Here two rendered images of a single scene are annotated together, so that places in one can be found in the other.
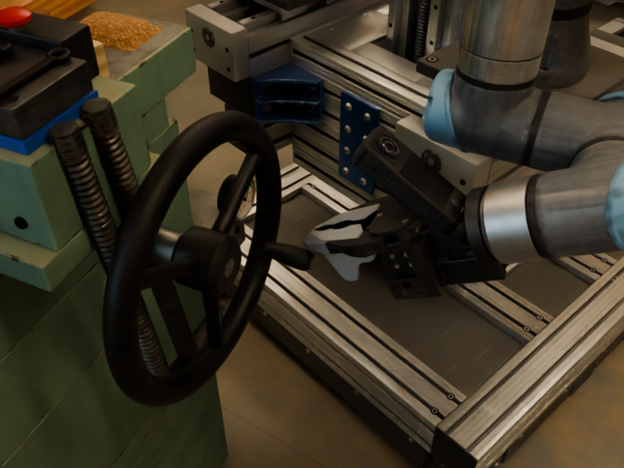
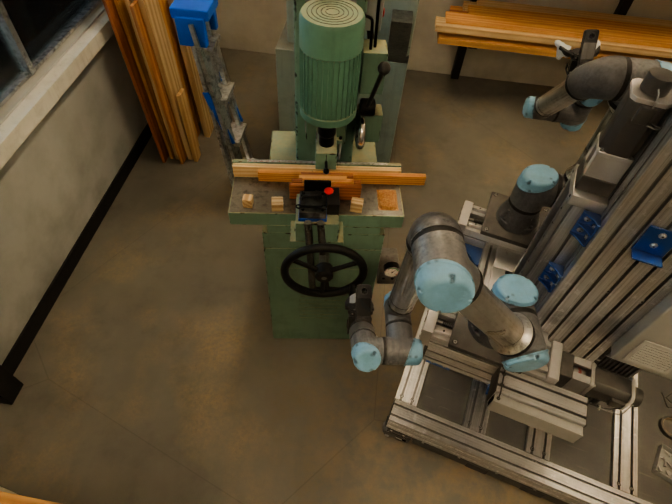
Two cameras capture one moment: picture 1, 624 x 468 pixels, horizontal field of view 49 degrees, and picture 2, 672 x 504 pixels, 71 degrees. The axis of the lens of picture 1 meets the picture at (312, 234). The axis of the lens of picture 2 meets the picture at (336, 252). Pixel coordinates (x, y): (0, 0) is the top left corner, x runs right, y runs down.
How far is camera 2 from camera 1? 1.10 m
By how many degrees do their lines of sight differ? 42
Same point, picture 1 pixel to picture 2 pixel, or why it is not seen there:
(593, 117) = (396, 335)
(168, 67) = (386, 221)
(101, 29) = (381, 197)
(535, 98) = (397, 318)
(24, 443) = not seen: hidden behind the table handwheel
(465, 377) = (428, 404)
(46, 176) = (299, 227)
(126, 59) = (373, 211)
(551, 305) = (496, 433)
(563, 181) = (361, 334)
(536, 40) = (398, 304)
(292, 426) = not seen: hidden behind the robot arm
